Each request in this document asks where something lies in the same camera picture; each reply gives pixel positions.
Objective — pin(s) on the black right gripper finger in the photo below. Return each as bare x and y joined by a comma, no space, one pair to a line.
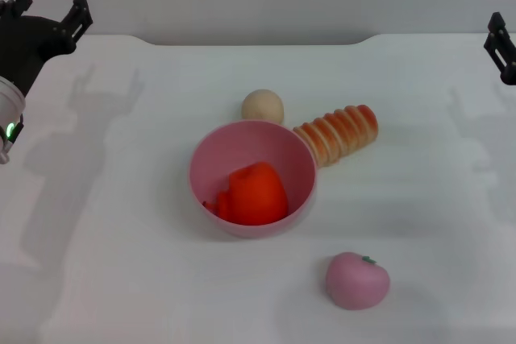
502,48

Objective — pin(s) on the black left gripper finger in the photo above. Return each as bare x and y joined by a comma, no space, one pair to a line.
18,1
76,17

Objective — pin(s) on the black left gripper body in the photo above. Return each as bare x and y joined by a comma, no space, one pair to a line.
24,46

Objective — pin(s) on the pink plastic bowl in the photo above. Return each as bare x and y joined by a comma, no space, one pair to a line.
290,158

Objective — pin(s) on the orange squishy toy fruit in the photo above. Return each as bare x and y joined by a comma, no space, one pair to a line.
254,195

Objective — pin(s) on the striped toy bread roll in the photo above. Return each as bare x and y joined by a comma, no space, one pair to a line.
342,132

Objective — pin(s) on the beige round toy bun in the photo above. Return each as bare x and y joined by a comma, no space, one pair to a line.
263,107

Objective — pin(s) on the pink toy apple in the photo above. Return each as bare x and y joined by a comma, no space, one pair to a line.
356,283

